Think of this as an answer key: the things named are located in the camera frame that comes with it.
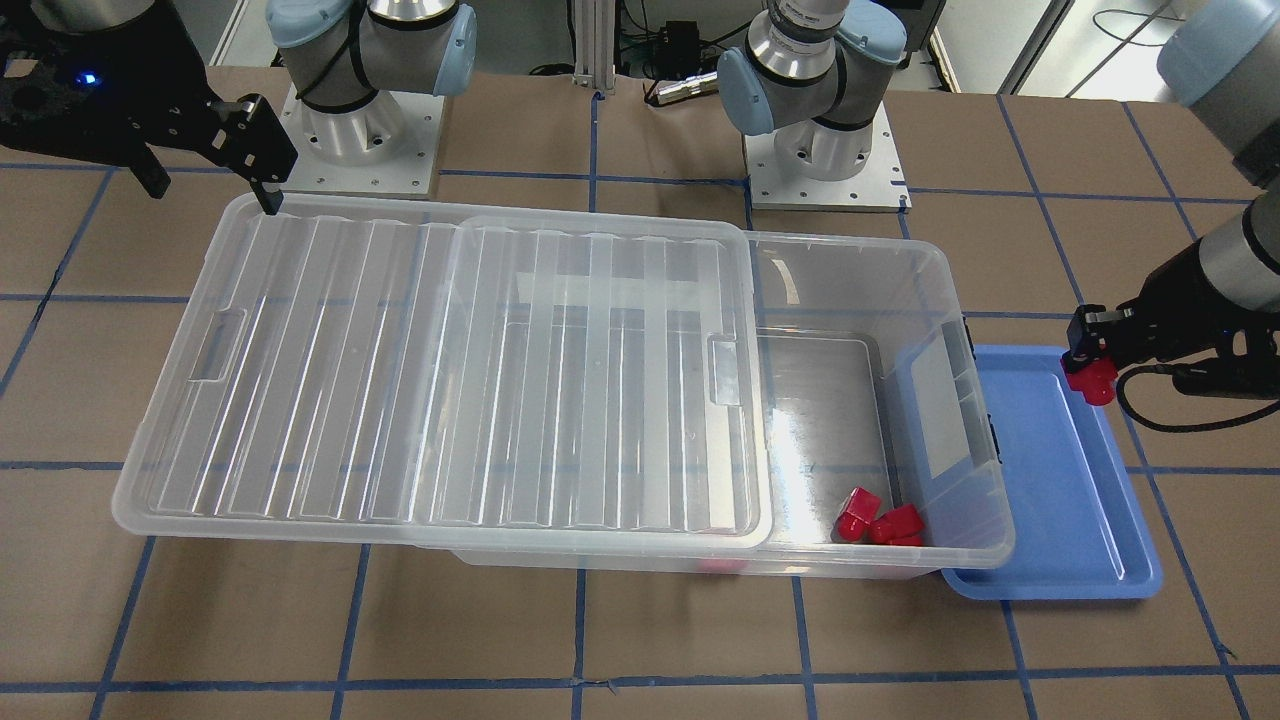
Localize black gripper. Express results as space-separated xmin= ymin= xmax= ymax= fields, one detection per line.
xmin=3 ymin=1 xmax=298 ymax=217
xmin=1070 ymin=240 xmax=1228 ymax=369

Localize clear plastic box lid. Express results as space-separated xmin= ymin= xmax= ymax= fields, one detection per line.
xmin=111 ymin=195 xmax=773 ymax=557

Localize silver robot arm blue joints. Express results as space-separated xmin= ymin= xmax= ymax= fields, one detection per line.
xmin=265 ymin=1 xmax=477 ymax=114
xmin=716 ymin=1 xmax=908 ymax=136

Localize blue plastic tray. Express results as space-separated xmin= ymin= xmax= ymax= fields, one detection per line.
xmin=943 ymin=345 xmax=1164 ymax=602

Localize clear plastic storage box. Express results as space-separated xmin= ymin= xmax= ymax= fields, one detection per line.
xmin=460 ymin=231 xmax=1016 ymax=579

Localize red toy block under lid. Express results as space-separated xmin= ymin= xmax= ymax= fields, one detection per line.
xmin=695 ymin=559 xmax=750 ymax=575

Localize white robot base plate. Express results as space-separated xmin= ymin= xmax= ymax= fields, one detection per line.
xmin=280 ymin=85 xmax=445 ymax=200
xmin=742 ymin=104 xmax=913 ymax=213

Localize aluminium frame post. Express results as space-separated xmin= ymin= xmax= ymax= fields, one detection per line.
xmin=568 ymin=0 xmax=618 ymax=96

